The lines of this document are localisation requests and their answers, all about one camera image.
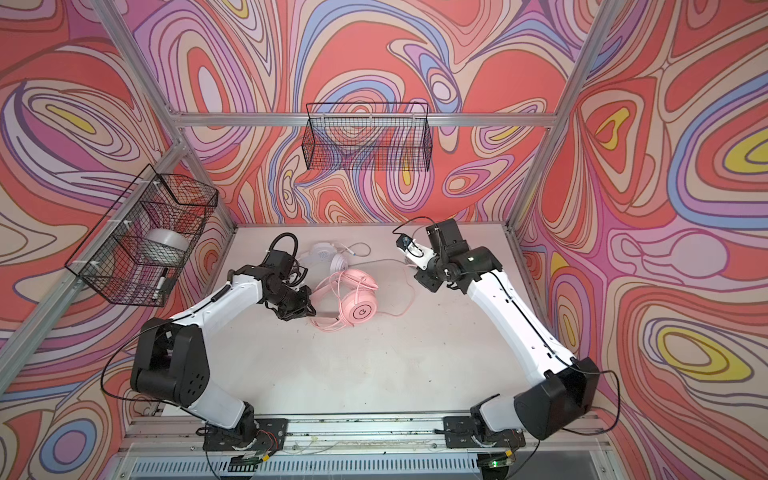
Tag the white headphones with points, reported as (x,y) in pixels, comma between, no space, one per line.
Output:
(325,255)

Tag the white tape roll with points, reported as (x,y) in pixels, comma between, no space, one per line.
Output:
(165,247)

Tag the pink cat-ear headphones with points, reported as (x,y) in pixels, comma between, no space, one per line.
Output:
(355,292)

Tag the black wire basket left wall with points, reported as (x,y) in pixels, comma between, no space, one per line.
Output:
(161,218)

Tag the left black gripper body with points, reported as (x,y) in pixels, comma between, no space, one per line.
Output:
(291,303)

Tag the black wire basket back wall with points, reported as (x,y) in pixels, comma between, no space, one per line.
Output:
(367,136)

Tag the black marker in basket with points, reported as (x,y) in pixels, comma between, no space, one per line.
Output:
(164,286)

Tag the aluminium front rail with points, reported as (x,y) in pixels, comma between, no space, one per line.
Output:
(304,435)

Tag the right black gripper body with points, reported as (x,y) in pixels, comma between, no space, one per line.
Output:
(434,275)

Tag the black wire basket wall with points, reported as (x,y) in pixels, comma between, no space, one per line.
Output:
(161,218)
(367,136)

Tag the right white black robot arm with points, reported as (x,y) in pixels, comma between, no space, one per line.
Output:
(560,388)

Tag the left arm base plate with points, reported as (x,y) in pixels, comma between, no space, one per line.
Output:
(267,435)

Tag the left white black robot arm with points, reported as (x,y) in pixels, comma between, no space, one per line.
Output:
(171,362)

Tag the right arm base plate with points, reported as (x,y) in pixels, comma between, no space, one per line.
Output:
(464,432)

